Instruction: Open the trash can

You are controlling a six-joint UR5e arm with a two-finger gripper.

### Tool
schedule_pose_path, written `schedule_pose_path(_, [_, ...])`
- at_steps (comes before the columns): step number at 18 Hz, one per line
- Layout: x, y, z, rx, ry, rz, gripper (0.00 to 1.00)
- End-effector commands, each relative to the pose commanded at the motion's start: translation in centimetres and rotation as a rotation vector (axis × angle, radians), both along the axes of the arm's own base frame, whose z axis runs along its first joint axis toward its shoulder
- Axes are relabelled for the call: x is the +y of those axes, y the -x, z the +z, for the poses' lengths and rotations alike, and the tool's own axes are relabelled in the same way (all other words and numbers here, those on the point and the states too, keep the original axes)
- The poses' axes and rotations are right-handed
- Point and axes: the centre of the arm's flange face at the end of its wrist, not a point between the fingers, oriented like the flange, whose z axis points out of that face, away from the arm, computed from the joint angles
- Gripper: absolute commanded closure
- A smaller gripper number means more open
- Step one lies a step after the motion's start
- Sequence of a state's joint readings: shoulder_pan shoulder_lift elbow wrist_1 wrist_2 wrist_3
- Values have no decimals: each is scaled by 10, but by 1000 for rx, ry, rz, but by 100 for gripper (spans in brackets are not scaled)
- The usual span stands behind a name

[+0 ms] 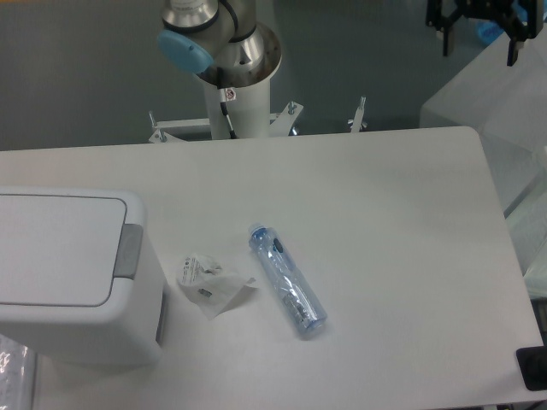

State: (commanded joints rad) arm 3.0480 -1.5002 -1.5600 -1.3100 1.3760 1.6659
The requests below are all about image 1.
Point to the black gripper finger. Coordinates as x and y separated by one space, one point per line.
517 32
445 25

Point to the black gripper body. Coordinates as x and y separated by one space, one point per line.
494 10

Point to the silver robot arm blue cap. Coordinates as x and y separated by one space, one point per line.
224 45

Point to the grey trash can push button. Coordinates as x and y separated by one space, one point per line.
128 252

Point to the white plastic trash can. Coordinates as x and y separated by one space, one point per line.
58 293

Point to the blue object on floor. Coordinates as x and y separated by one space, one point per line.
488 31

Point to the empty clear plastic bottle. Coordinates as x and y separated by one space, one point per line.
296 296

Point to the black device at table edge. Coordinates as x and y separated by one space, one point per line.
532 363

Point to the clear plastic bag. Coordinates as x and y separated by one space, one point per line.
18 370

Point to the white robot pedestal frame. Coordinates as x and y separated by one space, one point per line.
232 113

